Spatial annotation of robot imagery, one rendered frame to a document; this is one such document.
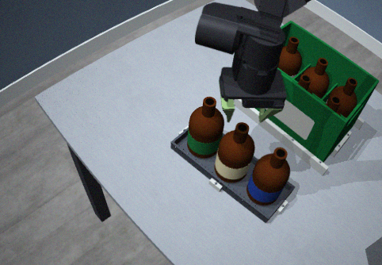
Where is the green bottle crate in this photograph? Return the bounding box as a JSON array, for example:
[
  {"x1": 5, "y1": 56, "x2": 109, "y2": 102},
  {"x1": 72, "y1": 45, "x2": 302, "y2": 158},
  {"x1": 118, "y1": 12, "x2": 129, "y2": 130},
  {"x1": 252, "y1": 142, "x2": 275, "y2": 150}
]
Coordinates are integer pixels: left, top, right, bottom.
[{"x1": 268, "y1": 21, "x2": 368, "y2": 162}]

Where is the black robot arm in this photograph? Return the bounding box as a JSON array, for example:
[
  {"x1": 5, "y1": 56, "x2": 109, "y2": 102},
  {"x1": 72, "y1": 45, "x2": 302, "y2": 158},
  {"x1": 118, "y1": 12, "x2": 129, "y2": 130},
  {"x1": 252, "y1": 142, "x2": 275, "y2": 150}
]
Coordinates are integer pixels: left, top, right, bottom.
[{"x1": 195, "y1": 0, "x2": 311, "y2": 81}]

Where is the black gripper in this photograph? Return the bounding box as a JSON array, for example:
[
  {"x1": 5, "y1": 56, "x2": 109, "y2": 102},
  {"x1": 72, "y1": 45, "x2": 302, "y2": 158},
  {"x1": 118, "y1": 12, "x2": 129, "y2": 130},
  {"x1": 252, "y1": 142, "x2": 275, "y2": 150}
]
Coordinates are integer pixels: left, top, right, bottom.
[{"x1": 219, "y1": 55, "x2": 287, "y2": 122}]

